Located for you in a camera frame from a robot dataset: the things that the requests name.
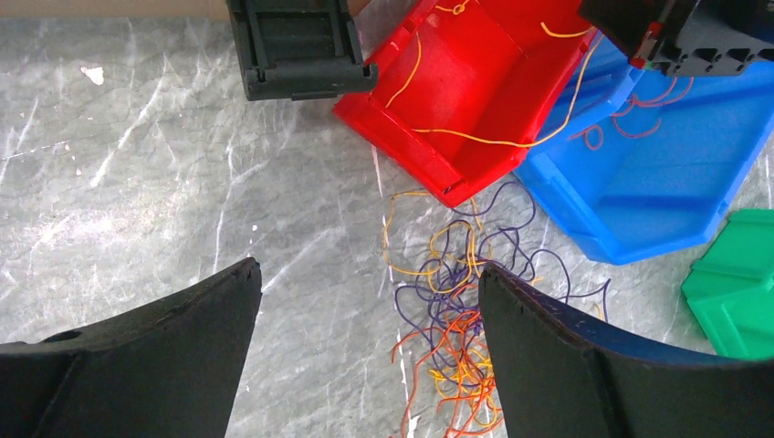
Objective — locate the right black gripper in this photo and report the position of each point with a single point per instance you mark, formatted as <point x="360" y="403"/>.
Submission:
<point x="686" y="38"/>

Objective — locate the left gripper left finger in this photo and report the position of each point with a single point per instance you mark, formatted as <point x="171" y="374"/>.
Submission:
<point x="169" y="368"/>

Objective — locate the blue plastic bin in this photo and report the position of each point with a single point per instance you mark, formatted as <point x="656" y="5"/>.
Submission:
<point x="637" y="165"/>

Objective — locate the tan plastic toolbox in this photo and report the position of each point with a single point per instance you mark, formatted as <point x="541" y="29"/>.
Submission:
<point x="297" y="50"/>

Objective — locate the green plastic bin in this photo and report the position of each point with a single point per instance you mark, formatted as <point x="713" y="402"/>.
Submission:
<point x="730" y="288"/>

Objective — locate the red plastic bin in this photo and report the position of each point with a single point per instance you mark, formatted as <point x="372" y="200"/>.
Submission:
<point x="465" y="87"/>

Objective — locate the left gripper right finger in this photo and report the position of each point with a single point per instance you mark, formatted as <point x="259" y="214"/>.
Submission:
<point x="563" y="373"/>

